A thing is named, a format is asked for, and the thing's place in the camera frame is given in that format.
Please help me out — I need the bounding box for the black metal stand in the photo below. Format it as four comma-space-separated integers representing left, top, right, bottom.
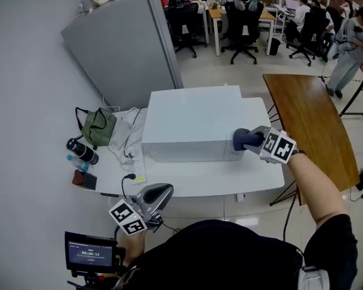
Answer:
338, 71, 363, 143

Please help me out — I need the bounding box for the small black monitor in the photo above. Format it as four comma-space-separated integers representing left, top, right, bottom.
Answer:
64, 231, 126, 279

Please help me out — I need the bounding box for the red and black box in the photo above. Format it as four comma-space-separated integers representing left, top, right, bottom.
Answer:
71, 169, 97, 190

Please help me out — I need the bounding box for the dark blue cloth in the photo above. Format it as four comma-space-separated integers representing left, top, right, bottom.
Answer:
232, 127, 263, 152

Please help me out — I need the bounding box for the grey shoulder pouch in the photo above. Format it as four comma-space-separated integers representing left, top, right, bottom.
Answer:
298, 264, 329, 290

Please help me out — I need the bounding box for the white desk with wooden top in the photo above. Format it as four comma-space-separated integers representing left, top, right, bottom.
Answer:
208, 7, 276, 57

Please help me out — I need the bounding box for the black power cable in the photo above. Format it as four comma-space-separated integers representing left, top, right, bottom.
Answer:
120, 173, 137, 201

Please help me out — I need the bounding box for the green striped bag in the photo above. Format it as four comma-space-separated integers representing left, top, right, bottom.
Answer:
74, 106, 118, 150

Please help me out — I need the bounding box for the person's left forearm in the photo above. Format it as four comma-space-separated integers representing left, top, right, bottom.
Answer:
120, 228, 149, 267

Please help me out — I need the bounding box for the black thermos bottle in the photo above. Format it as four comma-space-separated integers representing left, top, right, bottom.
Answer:
65, 134, 99, 166

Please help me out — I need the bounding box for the black trash bin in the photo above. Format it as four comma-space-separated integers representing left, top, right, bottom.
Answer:
269, 37, 281, 56

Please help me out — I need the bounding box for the black office chair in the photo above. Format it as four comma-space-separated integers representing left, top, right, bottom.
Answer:
165, 1, 208, 59
286, 6, 330, 68
220, 1, 264, 65

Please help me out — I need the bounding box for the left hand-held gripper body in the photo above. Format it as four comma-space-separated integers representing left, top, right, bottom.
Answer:
108, 191, 164, 236

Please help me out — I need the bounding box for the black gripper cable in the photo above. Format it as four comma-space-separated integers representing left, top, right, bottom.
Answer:
283, 179, 299, 241

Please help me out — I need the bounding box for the person's right forearm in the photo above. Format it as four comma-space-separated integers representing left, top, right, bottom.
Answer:
287, 152, 350, 223

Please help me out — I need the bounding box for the clear water bottle blue cap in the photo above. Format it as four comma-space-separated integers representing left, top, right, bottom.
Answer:
67, 154, 90, 172

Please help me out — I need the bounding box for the white microwave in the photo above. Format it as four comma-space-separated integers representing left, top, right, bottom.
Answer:
141, 85, 246, 163

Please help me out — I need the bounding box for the brown wooden table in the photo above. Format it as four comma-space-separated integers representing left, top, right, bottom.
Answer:
262, 73, 361, 207

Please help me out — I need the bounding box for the flat white box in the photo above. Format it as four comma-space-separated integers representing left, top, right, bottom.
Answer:
108, 118, 136, 150

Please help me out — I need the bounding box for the white plug adapter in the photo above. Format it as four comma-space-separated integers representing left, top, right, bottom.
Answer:
122, 149, 142, 163

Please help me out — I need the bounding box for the white power strip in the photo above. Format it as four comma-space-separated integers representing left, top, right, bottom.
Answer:
127, 157, 148, 186

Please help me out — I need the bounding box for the person's black shirt torso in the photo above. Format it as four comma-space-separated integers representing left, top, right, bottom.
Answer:
113, 213, 359, 290

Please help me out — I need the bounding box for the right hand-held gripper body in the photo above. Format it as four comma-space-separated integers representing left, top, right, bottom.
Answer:
258, 126, 297, 165

